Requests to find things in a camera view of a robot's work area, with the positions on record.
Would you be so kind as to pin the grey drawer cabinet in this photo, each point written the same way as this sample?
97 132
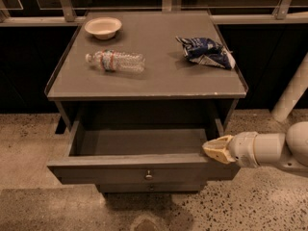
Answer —
171 93

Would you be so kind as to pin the metal glass railing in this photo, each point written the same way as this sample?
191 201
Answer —
222 12

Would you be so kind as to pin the blue crumpled chip bag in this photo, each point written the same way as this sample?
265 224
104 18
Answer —
206 51

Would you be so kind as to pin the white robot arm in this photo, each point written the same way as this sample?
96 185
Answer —
285 151

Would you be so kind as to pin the grey top drawer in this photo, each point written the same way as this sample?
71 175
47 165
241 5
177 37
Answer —
97 155

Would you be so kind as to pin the grey drawer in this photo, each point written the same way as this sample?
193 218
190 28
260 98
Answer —
97 155
150 188

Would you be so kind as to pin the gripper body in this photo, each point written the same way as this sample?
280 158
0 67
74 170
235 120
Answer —
244 148

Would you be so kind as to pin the grey bottom drawer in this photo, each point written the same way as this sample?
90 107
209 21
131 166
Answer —
150 188

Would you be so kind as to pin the clear plastic water bottle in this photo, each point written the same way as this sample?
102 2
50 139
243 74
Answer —
115 61

